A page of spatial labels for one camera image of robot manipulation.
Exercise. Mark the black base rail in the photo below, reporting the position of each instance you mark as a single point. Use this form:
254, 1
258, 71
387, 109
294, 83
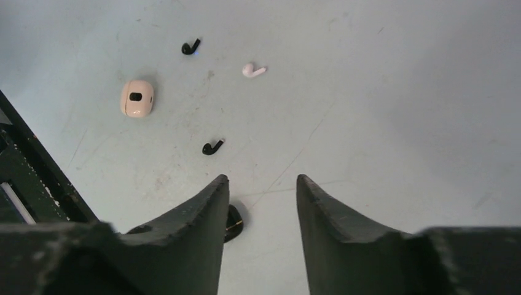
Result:
33, 187

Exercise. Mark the black earbud far left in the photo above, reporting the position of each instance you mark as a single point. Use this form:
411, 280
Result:
189, 49

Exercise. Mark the black earbud centre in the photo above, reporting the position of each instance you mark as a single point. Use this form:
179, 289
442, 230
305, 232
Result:
210, 149

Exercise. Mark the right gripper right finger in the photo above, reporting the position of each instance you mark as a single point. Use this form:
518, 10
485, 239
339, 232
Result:
348, 253

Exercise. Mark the black earbud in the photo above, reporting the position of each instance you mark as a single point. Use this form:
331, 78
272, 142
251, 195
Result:
210, 149
189, 49

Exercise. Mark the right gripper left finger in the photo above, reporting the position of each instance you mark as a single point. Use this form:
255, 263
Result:
179, 252

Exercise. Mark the beige earbud charging case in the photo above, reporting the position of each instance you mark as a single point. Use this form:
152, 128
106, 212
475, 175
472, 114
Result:
137, 98

